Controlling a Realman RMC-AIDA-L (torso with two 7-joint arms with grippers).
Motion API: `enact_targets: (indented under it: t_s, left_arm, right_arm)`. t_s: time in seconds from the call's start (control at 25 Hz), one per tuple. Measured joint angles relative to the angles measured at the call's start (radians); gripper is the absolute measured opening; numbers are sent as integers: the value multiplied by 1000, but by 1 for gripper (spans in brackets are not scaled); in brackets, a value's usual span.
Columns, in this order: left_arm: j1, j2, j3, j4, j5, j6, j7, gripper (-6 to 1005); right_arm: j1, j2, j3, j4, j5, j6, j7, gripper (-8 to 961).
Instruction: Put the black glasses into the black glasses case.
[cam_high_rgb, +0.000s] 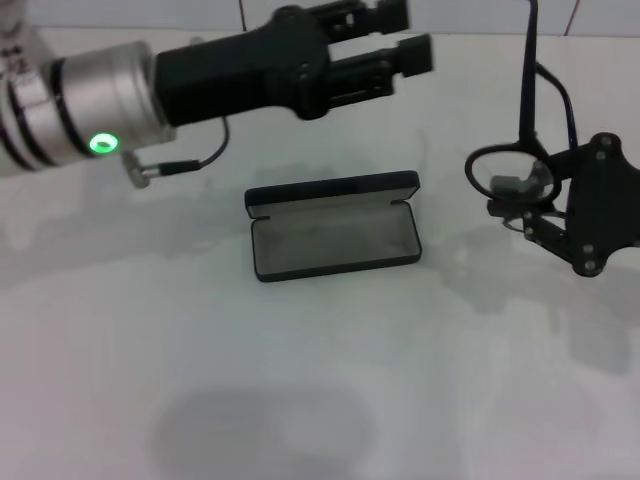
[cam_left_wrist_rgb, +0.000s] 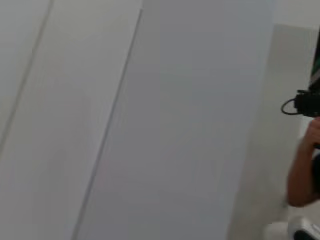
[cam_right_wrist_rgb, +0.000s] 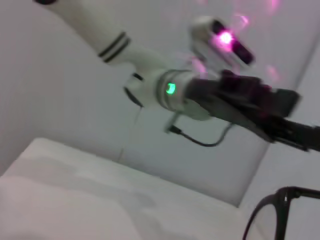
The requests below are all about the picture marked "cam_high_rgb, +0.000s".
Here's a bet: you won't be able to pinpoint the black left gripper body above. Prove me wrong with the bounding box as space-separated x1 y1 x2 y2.
154 4 335 130

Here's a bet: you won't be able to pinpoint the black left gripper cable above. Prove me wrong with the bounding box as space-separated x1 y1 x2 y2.
122 117 231 190

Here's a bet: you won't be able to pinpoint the black glasses case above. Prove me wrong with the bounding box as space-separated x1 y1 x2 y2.
244 170 422 284

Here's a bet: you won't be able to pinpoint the black framed glasses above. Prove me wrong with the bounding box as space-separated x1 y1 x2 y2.
463 0 582 207

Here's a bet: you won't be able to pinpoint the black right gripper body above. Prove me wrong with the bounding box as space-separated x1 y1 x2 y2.
548 132 640 277

